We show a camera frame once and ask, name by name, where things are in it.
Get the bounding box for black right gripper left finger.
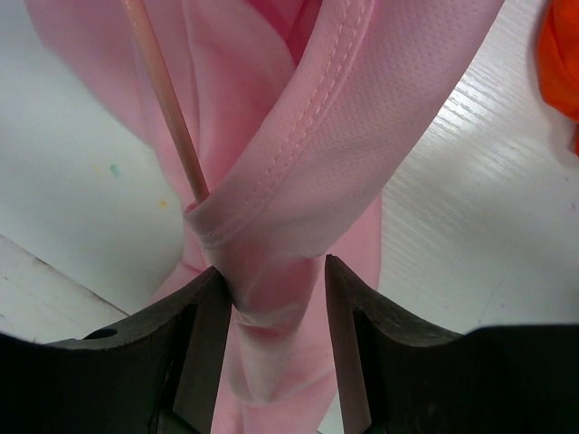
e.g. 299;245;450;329
1;269;232;433

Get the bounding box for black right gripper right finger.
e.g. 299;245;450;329
325;255;578;433

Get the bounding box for pink t shirt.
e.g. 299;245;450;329
26;1;501;433

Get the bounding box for pink wire hanger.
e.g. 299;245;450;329
121;0;209;203

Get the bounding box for orange t shirt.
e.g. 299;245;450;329
536;0;578;156

